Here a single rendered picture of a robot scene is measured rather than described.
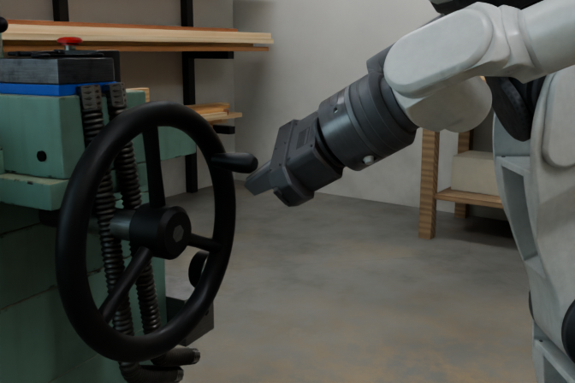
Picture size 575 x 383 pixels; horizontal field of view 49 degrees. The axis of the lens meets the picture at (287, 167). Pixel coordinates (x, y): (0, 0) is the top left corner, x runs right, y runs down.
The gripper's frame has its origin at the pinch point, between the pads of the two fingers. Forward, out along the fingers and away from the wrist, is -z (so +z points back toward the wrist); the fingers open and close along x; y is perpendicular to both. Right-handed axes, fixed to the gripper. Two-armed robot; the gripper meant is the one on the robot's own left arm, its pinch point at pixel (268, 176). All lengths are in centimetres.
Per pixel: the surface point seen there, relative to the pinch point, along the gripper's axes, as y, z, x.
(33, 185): 18.6, -15.4, -10.0
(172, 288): -14.0, -35.2, 7.9
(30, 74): 26.4, -12.2, -0.8
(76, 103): 21.2, -9.0, -2.9
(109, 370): -9.9, -37.0, -9.4
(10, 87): 26.7, -15.6, -0.8
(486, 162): -176, -44, 214
